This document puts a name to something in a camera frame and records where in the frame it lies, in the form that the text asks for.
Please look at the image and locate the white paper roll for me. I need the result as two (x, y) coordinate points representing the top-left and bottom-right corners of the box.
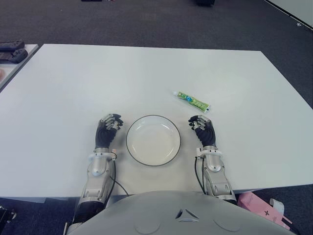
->
(269, 197), (286, 214)

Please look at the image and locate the black metal device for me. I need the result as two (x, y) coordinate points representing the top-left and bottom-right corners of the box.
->
(0, 204), (18, 224)

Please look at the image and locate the white desk with black edge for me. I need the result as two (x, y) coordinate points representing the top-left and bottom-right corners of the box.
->
(263, 0), (313, 35)

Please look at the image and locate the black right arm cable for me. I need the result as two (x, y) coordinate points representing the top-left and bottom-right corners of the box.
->
(194, 156), (207, 195)

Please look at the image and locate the green toothpaste tube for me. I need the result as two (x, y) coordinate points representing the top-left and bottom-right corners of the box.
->
(172, 90), (212, 114)

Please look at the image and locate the white plate with black rim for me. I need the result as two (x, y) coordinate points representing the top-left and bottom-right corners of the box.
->
(126, 114), (182, 168)

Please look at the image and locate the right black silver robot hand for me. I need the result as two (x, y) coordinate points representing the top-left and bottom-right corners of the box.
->
(187, 114), (219, 148)

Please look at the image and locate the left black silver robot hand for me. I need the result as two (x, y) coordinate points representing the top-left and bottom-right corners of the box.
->
(95, 113), (124, 149)

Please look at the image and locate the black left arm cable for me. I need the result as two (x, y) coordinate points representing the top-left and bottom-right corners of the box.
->
(108, 151), (131, 197)

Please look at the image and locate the white side table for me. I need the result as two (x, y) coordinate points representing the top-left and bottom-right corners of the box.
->
(0, 44), (40, 93)

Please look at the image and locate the pink cardboard box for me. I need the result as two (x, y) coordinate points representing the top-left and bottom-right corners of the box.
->
(235, 191), (293, 231)

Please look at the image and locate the black game controller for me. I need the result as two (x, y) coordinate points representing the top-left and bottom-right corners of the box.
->
(0, 39), (26, 51)
(0, 48), (29, 64)

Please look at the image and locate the grey robot torso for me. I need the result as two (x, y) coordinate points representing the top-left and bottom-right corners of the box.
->
(64, 190), (298, 235)

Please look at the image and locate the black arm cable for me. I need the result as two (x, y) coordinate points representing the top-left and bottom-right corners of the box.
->
(108, 151), (131, 197)
(194, 156), (207, 195)

